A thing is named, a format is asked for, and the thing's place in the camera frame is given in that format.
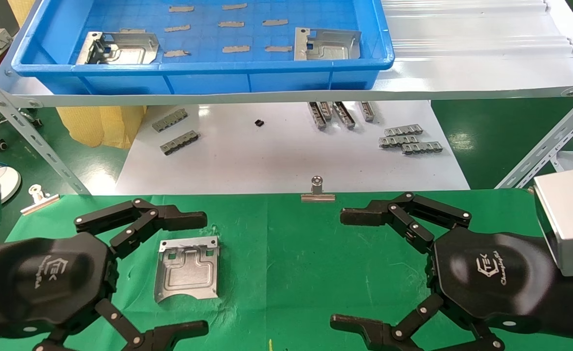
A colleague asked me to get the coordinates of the chrome stool base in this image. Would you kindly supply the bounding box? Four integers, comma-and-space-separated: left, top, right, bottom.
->
0, 93, 43, 152

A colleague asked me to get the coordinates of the yellow foam bag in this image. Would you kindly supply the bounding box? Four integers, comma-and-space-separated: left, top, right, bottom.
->
8, 0, 147, 149

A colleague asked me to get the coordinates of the blue plastic tray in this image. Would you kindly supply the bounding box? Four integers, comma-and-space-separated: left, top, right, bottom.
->
11, 0, 395, 96

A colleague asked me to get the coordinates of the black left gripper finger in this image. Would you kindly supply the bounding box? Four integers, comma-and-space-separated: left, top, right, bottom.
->
33, 298, 210, 351
74, 197, 208, 259

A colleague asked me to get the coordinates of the stamped sheet metal bracket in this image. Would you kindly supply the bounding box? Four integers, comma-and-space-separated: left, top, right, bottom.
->
154, 236, 219, 303
76, 31, 161, 65
295, 28, 362, 61

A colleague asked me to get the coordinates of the metal strips group centre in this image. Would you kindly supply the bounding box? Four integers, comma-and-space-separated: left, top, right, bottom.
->
333, 101, 356, 130

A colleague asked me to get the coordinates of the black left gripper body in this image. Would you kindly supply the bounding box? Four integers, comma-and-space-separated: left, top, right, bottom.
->
0, 232, 119, 341

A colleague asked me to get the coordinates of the perforated angle steel strut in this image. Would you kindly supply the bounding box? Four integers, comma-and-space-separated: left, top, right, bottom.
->
0, 63, 91, 195
495, 85, 573, 190

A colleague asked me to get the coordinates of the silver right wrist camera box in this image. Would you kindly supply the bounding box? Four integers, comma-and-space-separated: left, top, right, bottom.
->
534, 169, 573, 278

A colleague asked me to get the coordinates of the green table cloth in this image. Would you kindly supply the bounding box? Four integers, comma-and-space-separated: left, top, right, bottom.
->
0, 189, 573, 351

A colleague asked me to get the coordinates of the white metal shelf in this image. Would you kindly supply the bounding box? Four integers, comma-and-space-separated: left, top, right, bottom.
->
4, 0, 573, 108

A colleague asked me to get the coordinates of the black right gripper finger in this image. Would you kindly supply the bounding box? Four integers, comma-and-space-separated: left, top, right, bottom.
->
329, 292, 506, 351
340, 192, 472, 254

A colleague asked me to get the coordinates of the silver binder clip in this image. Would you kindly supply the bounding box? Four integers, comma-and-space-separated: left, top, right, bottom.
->
20, 184, 60, 216
301, 176, 336, 202

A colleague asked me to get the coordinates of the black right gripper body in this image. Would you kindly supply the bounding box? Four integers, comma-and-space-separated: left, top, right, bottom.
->
430, 227, 559, 334

